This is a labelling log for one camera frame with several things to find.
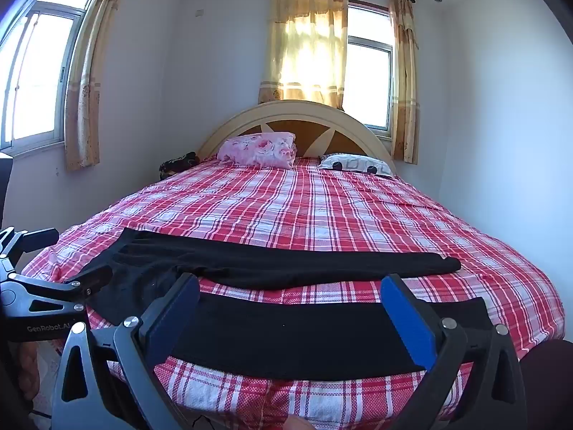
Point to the black object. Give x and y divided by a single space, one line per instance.
4 188

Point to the window behind headboard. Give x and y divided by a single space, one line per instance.
369 80

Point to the white patterned pillow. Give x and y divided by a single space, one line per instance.
356 164

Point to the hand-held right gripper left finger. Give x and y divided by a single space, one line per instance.
172 318

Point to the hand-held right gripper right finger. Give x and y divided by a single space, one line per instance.
405 318

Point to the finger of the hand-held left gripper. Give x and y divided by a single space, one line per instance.
53 290
36 238

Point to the dark patterned cloth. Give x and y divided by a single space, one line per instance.
177 165

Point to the large side window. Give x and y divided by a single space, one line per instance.
36 76

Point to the narrow yellow curtain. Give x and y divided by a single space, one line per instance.
405 80

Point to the cream wooden headboard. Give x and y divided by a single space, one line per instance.
250 118

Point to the black pants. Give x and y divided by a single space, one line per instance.
268 336

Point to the pink floral pillow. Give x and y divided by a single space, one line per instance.
259 148

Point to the bed with red plaid sheet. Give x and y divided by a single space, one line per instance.
313 206

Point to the wide yellow curtain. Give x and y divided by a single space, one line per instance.
304 45

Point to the long yellow side curtain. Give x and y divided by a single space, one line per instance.
89 76

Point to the person's dark clothing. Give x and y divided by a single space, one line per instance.
550 385

